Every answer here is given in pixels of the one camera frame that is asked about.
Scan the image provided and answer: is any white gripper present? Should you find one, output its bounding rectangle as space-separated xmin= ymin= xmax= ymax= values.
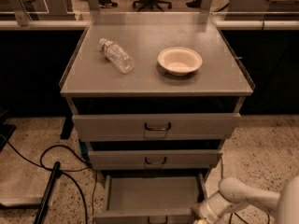
xmin=192 ymin=192 xmax=236 ymax=224

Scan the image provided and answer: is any grey bottom drawer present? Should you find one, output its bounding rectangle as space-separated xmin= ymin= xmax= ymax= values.
xmin=93 ymin=171 xmax=206 ymax=224

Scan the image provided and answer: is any grey drawer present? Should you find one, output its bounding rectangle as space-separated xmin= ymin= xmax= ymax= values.
xmin=73 ymin=113 xmax=240 ymax=142
xmin=88 ymin=149 xmax=221 ymax=170
xmin=93 ymin=171 xmax=206 ymax=224

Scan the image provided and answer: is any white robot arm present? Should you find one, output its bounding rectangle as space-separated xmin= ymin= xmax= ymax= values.
xmin=192 ymin=176 xmax=299 ymax=224

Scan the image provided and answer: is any grey top drawer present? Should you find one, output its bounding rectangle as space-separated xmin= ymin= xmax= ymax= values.
xmin=73 ymin=113 xmax=240 ymax=142

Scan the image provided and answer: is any grey drawer cabinet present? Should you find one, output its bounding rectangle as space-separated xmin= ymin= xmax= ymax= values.
xmin=59 ymin=12 xmax=256 ymax=179

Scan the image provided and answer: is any grey middle drawer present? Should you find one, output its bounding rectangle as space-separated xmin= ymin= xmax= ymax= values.
xmin=88 ymin=149 xmax=221 ymax=170

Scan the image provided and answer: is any white paper bowl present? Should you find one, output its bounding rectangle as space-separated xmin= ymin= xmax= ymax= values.
xmin=158 ymin=47 xmax=203 ymax=76

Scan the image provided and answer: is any black metal stand leg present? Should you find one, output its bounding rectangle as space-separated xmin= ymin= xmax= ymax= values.
xmin=34 ymin=161 xmax=61 ymax=224

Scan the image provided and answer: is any clear plastic water bottle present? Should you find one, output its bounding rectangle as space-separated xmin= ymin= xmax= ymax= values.
xmin=99 ymin=38 xmax=135 ymax=74

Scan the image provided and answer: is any person leg dark shoe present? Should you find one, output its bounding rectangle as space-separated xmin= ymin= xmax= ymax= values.
xmin=186 ymin=0 xmax=202 ymax=8

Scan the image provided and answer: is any black floor cable right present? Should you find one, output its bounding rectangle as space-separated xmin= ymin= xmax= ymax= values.
xmin=220 ymin=158 xmax=271 ymax=224

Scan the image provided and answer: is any black floor cable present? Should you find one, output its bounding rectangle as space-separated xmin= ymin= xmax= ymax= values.
xmin=220 ymin=158 xmax=271 ymax=224
xmin=0 ymin=133 xmax=99 ymax=224

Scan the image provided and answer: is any black floor cable left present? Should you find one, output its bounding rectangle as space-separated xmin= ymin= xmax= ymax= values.
xmin=0 ymin=133 xmax=99 ymax=224

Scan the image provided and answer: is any white horizontal rail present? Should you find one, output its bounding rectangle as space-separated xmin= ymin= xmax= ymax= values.
xmin=0 ymin=21 xmax=299 ymax=31

